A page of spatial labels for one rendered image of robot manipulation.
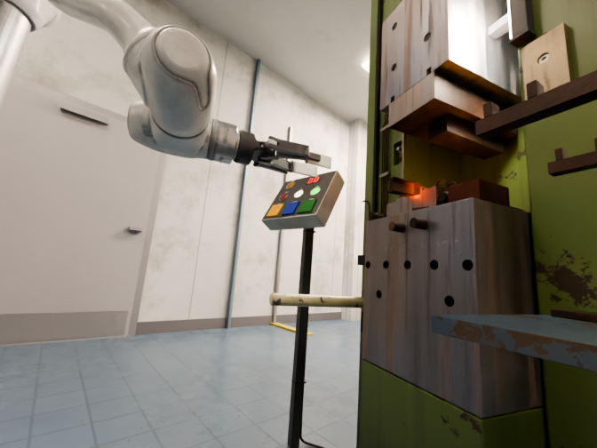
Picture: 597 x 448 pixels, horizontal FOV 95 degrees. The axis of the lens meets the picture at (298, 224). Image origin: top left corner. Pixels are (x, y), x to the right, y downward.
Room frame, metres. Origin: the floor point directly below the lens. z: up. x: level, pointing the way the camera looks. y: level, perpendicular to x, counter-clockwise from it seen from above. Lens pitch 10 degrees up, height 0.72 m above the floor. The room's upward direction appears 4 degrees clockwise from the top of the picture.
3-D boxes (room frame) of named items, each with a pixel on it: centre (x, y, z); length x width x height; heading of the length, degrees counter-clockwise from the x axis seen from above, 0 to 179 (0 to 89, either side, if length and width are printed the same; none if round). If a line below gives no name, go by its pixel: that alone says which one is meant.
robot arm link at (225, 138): (0.58, 0.18, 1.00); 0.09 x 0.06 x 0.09; 23
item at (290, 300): (1.11, -0.12, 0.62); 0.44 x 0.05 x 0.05; 113
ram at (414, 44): (0.87, -0.55, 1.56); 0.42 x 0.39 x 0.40; 113
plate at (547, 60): (0.59, -0.58, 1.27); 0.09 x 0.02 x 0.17; 23
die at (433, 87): (0.91, -0.53, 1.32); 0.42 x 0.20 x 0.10; 113
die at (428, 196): (0.91, -0.53, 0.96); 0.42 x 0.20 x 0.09; 113
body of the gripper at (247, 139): (0.61, 0.12, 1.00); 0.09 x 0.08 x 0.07; 113
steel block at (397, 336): (0.87, -0.57, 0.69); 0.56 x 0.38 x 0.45; 113
